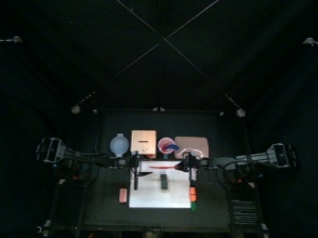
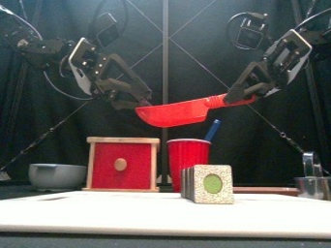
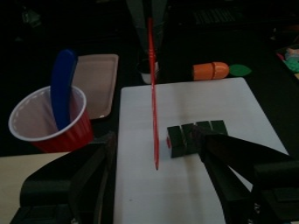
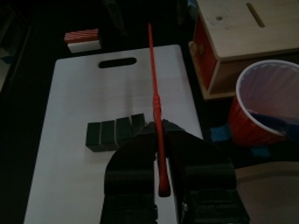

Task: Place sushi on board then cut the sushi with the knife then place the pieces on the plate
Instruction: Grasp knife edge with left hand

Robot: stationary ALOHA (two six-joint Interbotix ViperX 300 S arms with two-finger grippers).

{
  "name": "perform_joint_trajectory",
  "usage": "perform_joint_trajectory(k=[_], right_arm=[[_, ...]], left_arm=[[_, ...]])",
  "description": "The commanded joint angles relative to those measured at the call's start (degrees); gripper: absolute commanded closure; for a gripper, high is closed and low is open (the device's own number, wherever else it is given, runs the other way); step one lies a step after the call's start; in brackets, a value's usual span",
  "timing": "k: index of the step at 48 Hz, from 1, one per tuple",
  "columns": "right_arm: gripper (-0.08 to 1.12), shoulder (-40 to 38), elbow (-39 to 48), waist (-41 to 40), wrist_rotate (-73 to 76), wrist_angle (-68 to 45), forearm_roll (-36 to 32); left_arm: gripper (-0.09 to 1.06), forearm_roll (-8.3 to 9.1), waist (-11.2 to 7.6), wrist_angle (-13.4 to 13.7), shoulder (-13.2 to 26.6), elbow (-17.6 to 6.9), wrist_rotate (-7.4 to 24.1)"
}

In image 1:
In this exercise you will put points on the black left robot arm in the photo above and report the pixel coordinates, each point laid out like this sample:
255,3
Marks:
69,154

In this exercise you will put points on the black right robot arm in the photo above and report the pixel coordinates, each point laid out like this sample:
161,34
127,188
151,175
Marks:
256,158

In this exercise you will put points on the red toy knife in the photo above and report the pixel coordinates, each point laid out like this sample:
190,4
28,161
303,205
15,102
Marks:
161,167

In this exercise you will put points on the dark green sushi roll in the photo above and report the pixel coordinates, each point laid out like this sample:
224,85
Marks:
163,182

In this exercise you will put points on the white cutting board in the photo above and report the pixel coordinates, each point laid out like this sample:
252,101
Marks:
159,195

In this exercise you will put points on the orange toy carrot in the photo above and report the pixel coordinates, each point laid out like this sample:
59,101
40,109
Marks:
192,195

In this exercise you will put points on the pink toy food block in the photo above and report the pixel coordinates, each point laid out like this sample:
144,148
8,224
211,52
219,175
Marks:
123,195

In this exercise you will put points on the blue toy utensil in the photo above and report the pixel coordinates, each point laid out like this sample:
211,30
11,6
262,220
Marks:
171,147

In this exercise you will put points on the light wooden box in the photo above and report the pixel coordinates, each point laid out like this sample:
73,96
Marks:
143,142

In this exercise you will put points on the pink cup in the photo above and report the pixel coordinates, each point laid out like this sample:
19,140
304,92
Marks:
166,145

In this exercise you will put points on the white printed label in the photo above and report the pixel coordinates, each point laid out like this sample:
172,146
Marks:
243,214

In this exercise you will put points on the silver frame clamp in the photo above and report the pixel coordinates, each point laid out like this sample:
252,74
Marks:
157,109
240,112
75,109
308,41
15,39

